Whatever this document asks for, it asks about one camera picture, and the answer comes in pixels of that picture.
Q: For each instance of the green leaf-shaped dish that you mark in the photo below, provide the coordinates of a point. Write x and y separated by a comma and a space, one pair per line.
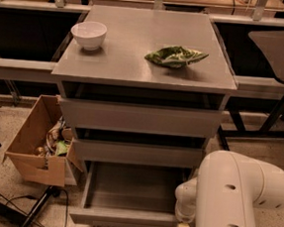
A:
175, 57

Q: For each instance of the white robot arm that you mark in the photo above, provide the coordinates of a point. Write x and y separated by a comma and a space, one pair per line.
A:
226, 190

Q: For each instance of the grey bottom drawer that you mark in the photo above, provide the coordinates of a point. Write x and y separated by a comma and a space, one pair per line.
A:
123, 195

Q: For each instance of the grey drawer cabinet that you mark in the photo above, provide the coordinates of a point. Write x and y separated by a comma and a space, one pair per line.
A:
117, 72

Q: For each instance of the green packet in box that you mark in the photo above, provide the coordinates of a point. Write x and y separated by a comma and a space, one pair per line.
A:
60, 148

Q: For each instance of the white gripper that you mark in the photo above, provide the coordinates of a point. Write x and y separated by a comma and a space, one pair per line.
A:
185, 215

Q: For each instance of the open cardboard box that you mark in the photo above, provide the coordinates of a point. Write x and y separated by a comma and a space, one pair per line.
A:
28, 149

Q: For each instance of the black stand leg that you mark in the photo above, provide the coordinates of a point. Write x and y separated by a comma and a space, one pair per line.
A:
48, 193

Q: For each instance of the grey drawer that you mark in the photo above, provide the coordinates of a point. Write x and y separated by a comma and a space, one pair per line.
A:
139, 119
112, 152
123, 195

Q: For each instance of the grey top drawer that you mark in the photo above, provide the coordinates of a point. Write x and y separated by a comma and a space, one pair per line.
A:
139, 119

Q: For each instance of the white ceramic bowl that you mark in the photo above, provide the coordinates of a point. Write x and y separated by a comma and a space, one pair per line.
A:
89, 35

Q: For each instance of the grey middle drawer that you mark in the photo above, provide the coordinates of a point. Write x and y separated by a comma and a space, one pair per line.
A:
112, 152

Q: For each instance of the black table frame leg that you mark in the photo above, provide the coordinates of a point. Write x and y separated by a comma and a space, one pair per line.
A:
265, 131

